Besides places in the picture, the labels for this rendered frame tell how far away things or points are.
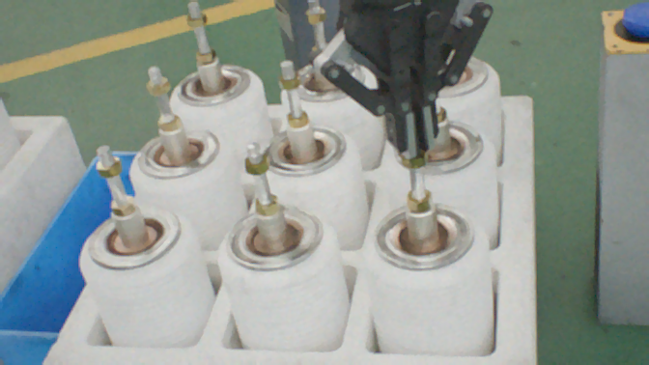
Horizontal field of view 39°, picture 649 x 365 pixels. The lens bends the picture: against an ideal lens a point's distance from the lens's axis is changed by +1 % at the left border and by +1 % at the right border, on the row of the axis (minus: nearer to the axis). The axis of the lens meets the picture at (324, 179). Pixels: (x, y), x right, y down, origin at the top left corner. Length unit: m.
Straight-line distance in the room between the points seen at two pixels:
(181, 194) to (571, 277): 0.44
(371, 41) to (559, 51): 0.87
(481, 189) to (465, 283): 0.12
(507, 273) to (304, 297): 0.17
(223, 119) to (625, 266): 0.41
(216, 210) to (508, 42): 0.74
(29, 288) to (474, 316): 0.50
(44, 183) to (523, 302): 0.57
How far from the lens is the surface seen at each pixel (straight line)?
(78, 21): 1.81
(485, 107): 0.86
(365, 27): 0.56
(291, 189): 0.77
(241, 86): 0.92
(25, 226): 1.04
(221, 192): 0.82
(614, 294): 0.94
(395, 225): 0.70
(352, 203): 0.80
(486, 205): 0.78
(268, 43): 1.55
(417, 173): 0.65
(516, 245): 0.79
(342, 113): 0.87
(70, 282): 1.07
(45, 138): 1.08
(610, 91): 0.80
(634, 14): 0.80
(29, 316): 1.01
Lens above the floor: 0.70
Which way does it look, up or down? 36 degrees down
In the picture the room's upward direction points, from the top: 11 degrees counter-clockwise
